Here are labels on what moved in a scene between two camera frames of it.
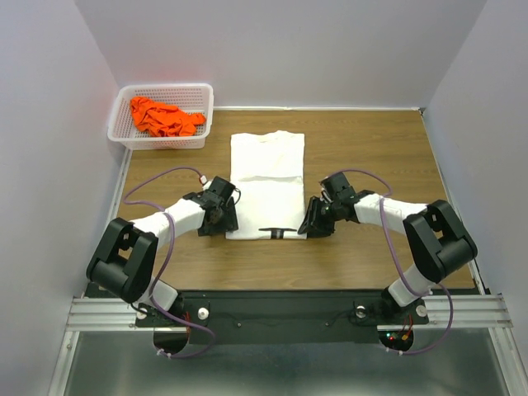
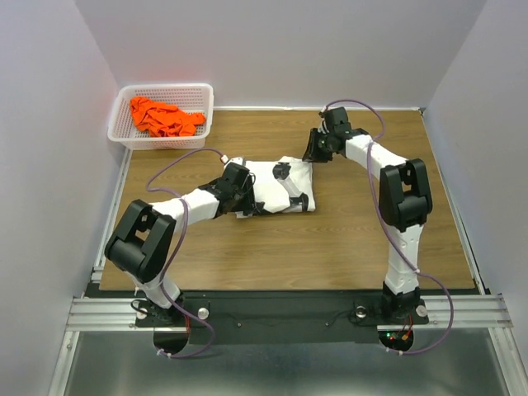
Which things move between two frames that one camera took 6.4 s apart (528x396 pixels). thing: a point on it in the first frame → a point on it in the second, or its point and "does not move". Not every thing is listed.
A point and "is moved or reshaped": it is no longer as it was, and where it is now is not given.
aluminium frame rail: x=96 y=314 does not move
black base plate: x=290 y=316 does not move
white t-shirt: x=268 y=168 is moved or reshaped
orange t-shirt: x=164 y=120 does not move
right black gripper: x=312 y=221 → x=311 y=154
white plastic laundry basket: x=193 y=98 does not move
